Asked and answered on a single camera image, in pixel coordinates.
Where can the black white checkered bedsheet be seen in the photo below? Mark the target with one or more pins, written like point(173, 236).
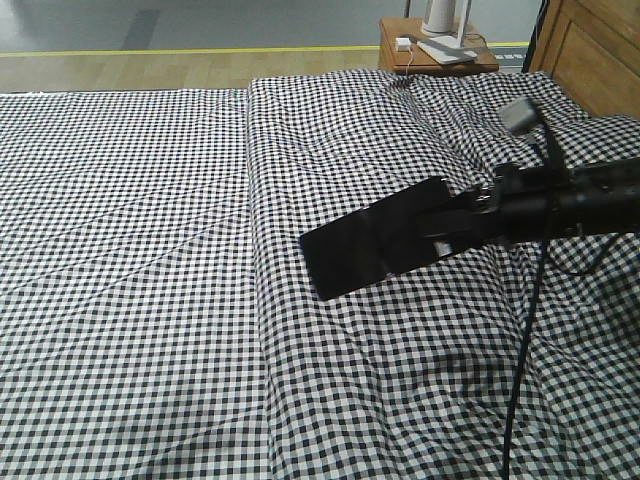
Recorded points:
point(157, 319)

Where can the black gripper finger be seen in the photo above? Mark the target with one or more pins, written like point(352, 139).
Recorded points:
point(413, 230)

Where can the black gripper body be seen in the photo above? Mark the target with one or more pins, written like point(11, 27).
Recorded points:
point(521, 206)

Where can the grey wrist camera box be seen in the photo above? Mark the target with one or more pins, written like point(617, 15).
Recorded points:
point(520, 116)

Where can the black smartphone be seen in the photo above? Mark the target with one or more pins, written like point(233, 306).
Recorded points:
point(365, 246)

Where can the white desk lamp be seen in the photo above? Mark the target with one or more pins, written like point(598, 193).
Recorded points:
point(450, 49)

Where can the wooden bed headboard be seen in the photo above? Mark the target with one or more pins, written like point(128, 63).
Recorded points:
point(591, 49)

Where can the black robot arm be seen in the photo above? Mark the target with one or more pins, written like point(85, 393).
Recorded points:
point(594, 199)

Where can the white charger adapter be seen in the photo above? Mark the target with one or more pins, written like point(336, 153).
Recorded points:
point(403, 44)

